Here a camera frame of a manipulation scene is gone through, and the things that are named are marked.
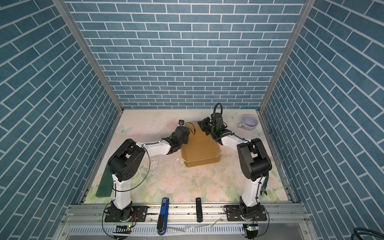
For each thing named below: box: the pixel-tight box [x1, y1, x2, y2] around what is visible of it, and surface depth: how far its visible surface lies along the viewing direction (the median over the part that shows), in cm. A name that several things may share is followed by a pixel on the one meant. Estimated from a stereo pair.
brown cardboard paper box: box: [181, 122, 222, 168], surface depth 96 cm
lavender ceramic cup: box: [238, 114, 259, 131], surface depth 107 cm
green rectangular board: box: [95, 164, 113, 198], surface depth 82 cm
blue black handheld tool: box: [157, 198, 170, 236], surface depth 73 cm
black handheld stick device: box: [195, 197, 203, 223], surface depth 78 cm
